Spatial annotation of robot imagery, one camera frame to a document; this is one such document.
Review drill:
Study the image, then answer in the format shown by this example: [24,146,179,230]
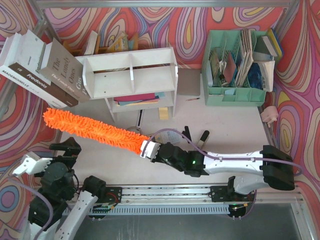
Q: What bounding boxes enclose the orange microfiber duster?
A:
[43,108,149,155]

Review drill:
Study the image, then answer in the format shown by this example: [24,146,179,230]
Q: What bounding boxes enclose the masking tape roll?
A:
[127,126,142,135]

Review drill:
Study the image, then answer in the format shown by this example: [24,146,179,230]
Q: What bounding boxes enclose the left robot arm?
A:
[23,137,107,240]

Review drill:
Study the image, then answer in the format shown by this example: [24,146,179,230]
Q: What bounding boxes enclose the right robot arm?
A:
[142,142,295,195]

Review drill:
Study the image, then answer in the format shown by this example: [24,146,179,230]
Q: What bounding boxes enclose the white small bookshelf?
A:
[76,47,178,121]

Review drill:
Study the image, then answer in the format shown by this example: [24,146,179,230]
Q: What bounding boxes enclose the black binder clip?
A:
[181,125,192,143]

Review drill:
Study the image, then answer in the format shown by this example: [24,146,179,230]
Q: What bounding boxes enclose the blue beige calculator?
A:
[155,130,182,145]

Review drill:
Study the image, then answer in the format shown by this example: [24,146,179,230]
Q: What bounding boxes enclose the yellow sticky note pad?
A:
[158,107,169,120]

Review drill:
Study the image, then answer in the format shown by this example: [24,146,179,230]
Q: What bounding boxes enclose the small pencil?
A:
[186,97,200,101]

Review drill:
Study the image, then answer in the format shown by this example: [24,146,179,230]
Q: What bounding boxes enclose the stack of coloured paper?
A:
[113,92,165,106]

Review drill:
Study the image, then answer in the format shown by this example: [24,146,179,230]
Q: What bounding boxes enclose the grey Lonely Ones book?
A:
[38,38,90,103]

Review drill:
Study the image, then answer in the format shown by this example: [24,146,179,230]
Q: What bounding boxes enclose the pink pig figurine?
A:
[260,105,279,128]

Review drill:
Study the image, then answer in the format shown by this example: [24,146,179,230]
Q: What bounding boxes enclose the mint green desk organizer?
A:
[201,28,275,107]

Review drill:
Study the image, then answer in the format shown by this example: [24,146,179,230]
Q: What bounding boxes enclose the orange wooden book rack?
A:
[62,30,140,57]

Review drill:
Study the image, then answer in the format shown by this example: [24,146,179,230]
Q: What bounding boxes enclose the brown white Fredonia book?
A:
[0,30,78,109]

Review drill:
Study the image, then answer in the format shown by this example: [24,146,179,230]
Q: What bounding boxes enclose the books in green organizer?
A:
[202,28,283,95]

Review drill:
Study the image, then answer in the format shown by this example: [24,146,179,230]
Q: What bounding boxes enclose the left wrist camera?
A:
[12,152,53,176]

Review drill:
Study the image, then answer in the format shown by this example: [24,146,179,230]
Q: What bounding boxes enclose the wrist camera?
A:
[12,152,53,176]
[140,140,161,160]

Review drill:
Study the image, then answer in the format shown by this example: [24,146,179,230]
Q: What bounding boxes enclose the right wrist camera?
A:
[140,140,161,160]

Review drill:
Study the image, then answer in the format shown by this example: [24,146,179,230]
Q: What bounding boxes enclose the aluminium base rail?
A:
[76,184,257,204]

